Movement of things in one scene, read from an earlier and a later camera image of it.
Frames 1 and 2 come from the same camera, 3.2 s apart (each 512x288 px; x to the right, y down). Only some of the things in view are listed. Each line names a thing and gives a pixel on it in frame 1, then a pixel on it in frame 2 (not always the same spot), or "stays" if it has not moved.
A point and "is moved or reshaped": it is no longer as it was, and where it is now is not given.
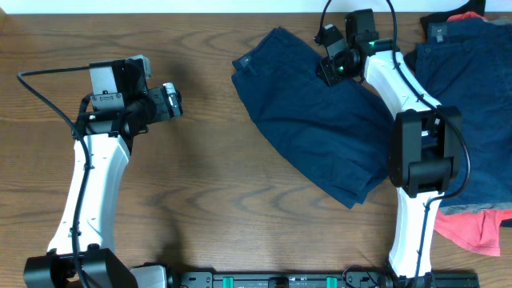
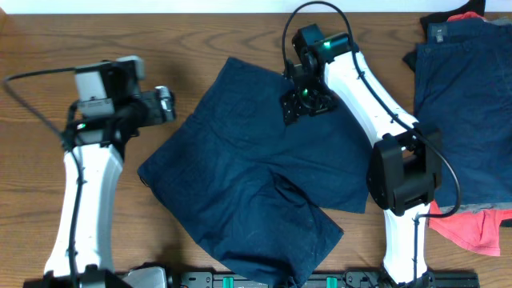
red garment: [480, 231] stays
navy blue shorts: [338, 135] is moved or reshaped
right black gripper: [328, 74] → [293, 107]
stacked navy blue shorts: [467, 63] stays
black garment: [478, 6] stays
